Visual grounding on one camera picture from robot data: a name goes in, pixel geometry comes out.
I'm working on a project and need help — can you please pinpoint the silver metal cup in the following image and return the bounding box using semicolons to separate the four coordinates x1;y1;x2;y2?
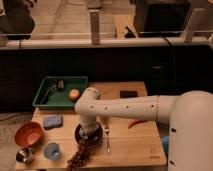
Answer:
16;148;34;163

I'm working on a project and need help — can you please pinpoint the silver fork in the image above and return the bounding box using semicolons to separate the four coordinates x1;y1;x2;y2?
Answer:
104;118;111;156

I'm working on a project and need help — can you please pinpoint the blue sponge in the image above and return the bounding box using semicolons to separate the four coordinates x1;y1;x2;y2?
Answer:
43;115;63;130

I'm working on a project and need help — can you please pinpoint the green plastic tray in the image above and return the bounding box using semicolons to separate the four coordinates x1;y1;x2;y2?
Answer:
33;76;88;110

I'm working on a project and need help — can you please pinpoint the black office chair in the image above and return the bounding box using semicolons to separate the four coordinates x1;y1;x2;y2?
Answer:
0;0;35;40

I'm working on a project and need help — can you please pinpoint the dark purple bowl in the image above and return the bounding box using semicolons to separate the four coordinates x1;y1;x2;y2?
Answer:
74;123;103;147

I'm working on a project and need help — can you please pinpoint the yellow red apple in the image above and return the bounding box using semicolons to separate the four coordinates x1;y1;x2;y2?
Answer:
68;89;80;101

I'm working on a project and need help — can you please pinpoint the black dish brush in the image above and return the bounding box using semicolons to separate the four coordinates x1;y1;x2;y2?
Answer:
40;80;65;104

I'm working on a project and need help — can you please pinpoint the black rectangular sponge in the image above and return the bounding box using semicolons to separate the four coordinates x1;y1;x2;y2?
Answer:
120;90;138;98

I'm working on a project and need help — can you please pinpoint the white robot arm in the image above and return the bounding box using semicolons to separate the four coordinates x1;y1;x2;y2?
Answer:
75;87;213;171

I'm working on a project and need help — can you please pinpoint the dark cabinet box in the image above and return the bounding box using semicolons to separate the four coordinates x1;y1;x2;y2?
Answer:
134;0;190;32

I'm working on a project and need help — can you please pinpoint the bunch of dark grapes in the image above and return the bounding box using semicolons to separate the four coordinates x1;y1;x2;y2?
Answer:
67;142;89;171

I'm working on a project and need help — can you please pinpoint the orange bowl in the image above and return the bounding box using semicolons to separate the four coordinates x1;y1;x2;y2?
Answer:
15;122;44;147

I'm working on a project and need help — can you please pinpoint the blue glass cup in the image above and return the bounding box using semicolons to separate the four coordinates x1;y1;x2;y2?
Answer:
43;143;61;161

